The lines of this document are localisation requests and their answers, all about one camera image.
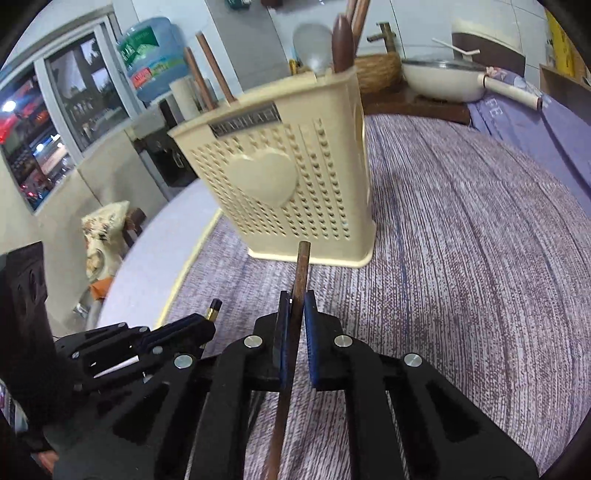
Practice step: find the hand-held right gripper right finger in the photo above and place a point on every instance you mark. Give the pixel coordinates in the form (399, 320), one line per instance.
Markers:
(314, 341)

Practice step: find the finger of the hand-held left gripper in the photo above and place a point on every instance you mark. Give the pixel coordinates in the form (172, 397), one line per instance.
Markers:
(101, 341)
(184, 332)

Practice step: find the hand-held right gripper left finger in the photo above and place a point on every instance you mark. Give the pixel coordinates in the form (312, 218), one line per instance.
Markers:
(281, 337)

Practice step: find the black chopstick gold band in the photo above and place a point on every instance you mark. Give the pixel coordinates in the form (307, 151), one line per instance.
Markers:
(214, 310)

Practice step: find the brown wooden chopstick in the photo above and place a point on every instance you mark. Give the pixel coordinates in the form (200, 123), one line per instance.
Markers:
(214, 67)
(196, 76)
(349, 9)
(302, 267)
(362, 21)

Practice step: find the cream perforated utensil holder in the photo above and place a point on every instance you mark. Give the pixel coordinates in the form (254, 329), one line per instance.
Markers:
(263, 180)

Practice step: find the dark wooden spoon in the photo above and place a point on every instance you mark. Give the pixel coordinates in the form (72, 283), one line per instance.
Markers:
(342, 44)

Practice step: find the orange packet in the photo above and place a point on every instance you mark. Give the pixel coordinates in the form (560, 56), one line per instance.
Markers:
(101, 288)

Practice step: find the printed food bag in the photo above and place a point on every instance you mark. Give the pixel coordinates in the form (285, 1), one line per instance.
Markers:
(99, 240)

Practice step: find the wooden chair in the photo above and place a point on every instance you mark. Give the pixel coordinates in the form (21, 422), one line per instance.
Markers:
(136, 221)

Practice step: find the purple striped tablecloth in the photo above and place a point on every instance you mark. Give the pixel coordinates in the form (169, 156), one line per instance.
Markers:
(438, 230)

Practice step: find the water dispenser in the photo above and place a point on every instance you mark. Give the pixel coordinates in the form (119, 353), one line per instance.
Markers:
(161, 157)

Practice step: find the white paper roll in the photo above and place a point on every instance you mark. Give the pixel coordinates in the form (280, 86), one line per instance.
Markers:
(184, 99)

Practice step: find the window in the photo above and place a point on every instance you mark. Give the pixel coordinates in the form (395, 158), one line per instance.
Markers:
(69, 92)

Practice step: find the wooden board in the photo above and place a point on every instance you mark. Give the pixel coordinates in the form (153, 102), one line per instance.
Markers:
(415, 110)

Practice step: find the blue water jug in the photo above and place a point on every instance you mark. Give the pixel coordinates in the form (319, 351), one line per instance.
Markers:
(152, 60)

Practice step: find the wicker basket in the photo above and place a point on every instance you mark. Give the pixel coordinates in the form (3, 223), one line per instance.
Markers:
(378, 74)

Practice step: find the white cooking pot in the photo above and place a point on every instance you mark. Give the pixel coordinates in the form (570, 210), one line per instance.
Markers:
(438, 87)

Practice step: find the purple cloth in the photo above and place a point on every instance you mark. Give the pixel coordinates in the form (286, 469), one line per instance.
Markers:
(531, 134)

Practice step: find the glass pot lid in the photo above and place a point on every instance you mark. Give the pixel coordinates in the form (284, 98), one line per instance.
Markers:
(438, 64)

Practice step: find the white ladle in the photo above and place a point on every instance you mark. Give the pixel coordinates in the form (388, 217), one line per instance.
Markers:
(455, 47)

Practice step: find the white brown kitchen appliance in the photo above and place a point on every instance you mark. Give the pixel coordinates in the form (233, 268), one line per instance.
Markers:
(489, 37)

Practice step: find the wooden box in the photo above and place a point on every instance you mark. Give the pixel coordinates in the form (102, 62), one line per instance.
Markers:
(568, 76)

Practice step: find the yellow packet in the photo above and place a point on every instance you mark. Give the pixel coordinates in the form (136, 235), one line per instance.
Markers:
(558, 41)

